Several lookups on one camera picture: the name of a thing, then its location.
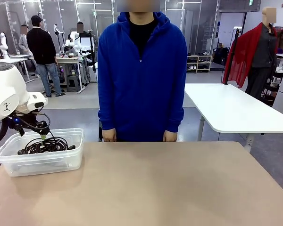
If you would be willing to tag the gray step stool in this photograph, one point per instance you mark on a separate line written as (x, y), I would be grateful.
(73, 82)

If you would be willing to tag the white rounded table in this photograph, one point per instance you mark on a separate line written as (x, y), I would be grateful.
(226, 106)

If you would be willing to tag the white device on stand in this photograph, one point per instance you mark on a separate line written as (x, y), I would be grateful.
(57, 29)

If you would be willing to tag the long white table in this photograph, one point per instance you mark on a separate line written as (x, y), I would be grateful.
(19, 56)

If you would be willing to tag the black bags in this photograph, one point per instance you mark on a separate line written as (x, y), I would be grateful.
(220, 55)

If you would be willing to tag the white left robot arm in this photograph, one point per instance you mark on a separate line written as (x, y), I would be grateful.
(4, 89)

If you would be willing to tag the red shawl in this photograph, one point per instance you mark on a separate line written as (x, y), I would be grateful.
(238, 58)

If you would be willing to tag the wooden shoe rack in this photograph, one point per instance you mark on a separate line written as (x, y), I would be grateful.
(199, 56)

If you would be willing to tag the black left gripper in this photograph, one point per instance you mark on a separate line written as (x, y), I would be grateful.
(23, 120)

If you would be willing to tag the black camera stand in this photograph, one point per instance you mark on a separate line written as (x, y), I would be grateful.
(92, 51)

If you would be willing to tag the person in gray hoodie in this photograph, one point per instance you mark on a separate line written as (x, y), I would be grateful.
(23, 44)

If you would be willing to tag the person's left forearm blue sleeve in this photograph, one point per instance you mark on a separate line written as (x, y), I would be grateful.
(175, 115)

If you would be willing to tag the small white background robot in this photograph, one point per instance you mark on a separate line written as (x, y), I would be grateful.
(74, 40)

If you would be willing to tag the black tripod pole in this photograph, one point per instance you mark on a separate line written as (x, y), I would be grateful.
(233, 54)

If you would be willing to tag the person in blue hoodie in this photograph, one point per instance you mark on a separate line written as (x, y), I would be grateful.
(141, 82)

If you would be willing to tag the person's right forearm blue sleeve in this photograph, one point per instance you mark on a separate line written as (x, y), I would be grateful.
(106, 115)

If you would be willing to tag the gray workbench desk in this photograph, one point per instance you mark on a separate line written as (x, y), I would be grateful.
(68, 60)

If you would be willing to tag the background person dark top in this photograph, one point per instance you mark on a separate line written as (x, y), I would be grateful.
(81, 34)

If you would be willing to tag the person's left hand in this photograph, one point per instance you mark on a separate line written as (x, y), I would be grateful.
(171, 136)

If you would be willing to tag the man in black jacket jeans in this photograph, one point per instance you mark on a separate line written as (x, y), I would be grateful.
(41, 47)

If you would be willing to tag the mannequin in dark clothes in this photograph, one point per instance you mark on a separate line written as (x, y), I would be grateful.
(264, 54)

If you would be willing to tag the person's right hand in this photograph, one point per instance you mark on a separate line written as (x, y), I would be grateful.
(109, 136)

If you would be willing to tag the clear plastic storage box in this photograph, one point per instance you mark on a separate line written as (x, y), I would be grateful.
(49, 164)

